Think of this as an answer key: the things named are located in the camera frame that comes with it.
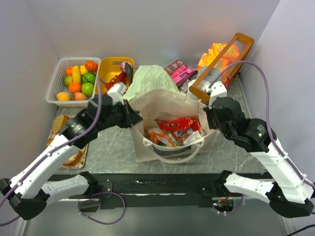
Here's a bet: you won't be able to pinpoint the beige canvas tote bag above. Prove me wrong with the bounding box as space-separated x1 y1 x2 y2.
130 93 219 164

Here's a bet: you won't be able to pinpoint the orange snack packet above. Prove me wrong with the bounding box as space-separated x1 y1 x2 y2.
149 132 173 147

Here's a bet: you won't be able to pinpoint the large red snack bag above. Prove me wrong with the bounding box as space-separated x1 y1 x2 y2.
155 117 201 132

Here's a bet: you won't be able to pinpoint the light green plastic bag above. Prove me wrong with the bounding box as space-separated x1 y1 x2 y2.
123 65 183 108

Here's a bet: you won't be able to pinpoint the wooden snack tray box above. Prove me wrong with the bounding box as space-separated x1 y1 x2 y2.
188 33 254 103

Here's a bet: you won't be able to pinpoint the green snack packet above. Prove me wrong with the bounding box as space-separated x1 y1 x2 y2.
158 142 172 148

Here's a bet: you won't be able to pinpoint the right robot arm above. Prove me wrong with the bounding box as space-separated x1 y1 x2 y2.
203 97 315 218

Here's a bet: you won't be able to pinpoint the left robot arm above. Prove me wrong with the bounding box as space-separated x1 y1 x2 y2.
0 95 142 220

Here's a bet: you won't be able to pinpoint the red toy lobster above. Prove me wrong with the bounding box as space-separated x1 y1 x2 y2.
105 72 130 90

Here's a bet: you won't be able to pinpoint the toy peach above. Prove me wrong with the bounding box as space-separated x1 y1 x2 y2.
73 92 88 101

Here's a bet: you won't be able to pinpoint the yellow plastic bin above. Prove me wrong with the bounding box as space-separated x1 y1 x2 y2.
97 57 134 94

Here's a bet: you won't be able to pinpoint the toy orange fruit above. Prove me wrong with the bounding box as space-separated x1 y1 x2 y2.
68 82 82 94

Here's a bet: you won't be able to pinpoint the pink toy onion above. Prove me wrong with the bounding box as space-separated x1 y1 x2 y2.
120 61 132 73

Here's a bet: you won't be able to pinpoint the toy bread slice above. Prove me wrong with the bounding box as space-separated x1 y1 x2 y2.
52 115 68 134

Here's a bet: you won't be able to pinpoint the orange toy pumpkin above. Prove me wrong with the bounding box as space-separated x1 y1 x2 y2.
85 60 98 72

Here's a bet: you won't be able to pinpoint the yellow toy mango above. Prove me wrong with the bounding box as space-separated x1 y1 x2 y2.
56 92 72 101

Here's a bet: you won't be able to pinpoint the yellow toy corn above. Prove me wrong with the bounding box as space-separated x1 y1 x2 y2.
72 65 81 84

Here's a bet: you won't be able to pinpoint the pink box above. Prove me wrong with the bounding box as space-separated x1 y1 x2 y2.
170 66 194 86

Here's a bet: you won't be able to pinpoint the floral bread tray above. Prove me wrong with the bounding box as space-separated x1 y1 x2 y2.
46 117 88 169

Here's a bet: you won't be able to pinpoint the white plastic fruit basket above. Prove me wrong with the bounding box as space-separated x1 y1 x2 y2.
45 57 101 108

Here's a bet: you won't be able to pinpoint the orange cracker boxes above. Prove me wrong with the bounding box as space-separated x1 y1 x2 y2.
197 43 243 84

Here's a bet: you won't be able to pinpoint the dark red box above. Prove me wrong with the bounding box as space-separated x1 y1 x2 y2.
164 59 184 75

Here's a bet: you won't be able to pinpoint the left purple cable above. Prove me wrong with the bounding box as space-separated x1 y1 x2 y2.
0 77 127 227

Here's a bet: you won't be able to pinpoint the purple cable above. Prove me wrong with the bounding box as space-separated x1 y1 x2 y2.
0 77 127 227
208 60 315 217

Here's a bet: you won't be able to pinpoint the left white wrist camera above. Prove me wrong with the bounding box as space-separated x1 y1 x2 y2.
107 82 127 104

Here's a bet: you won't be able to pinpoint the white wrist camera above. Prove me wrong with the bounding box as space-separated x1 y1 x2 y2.
107 82 127 104
205 81 227 108

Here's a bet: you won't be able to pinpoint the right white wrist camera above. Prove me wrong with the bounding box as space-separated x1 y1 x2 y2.
205 81 227 108

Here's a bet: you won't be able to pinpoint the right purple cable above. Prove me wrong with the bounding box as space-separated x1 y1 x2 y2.
208 60 315 217

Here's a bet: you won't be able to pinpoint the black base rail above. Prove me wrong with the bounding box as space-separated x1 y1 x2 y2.
49 172 271 209

